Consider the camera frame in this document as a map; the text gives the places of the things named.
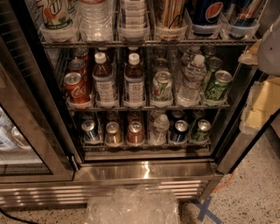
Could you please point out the tea bottle with white cap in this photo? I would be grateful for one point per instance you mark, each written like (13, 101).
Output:
(134, 82)

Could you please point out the large white-green soda bottle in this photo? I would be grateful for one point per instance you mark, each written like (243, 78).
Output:
(54, 13)

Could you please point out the clear plastic wrap bundle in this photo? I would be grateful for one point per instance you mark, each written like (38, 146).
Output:
(137, 206)

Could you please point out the front red cola can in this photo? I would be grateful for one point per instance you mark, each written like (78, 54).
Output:
(76, 88)

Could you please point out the blue can bottom left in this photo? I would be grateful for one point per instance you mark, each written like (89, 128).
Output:
(90, 129)

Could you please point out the middle wire shelf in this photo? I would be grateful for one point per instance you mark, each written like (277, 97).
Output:
(223, 106)

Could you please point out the green can bottom shelf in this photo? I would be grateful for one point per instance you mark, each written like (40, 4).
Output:
(200, 130)

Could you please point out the steel fridge door left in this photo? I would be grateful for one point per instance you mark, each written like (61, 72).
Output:
(30, 151)

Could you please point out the rear red cola can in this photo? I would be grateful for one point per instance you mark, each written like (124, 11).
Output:
(82, 54)

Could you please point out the wire shelf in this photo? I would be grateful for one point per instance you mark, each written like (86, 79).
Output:
(154, 43)
(223, 106)

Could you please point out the gold can bottom shelf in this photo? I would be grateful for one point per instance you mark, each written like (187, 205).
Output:
(113, 133)

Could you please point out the front green soda can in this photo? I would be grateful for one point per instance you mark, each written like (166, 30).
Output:
(218, 85)

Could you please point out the red cola can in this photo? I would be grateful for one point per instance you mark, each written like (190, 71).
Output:
(82, 54)
(76, 88)
(78, 66)

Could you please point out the small water bottle bottom shelf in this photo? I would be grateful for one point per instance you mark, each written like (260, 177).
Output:
(159, 130)

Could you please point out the steel fridge base grille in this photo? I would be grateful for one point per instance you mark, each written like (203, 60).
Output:
(186, 179)

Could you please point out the dark blue can bottom shelf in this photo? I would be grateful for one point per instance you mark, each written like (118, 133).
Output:
(179, 131)

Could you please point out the large blue pepsi bottle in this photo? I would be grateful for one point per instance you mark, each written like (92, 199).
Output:
(204, 15)

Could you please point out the green soda can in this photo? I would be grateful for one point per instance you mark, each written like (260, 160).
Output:
(218, 85)
(213, 65)

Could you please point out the left tea bottle white cap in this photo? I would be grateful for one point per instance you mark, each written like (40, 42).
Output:
(104, 82)

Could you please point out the large clear water bottle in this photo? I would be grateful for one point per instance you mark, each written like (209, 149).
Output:
(95, 20)

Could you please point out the upper wire shelf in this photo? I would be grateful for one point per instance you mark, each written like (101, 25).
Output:
(154, 43)

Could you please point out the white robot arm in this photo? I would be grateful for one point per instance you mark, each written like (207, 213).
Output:
(269, 51)

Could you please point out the front white-green soda can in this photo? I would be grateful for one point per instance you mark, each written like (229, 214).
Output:
(162, 86)

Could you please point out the red can bottom shelf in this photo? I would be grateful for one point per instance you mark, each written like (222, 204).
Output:
(135, 133)

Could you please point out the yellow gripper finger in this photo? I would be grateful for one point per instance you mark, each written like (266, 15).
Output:
(263, 101)
(249, 57)

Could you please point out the clear water bottle middle shelf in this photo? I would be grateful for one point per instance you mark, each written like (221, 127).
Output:
(192, 76)

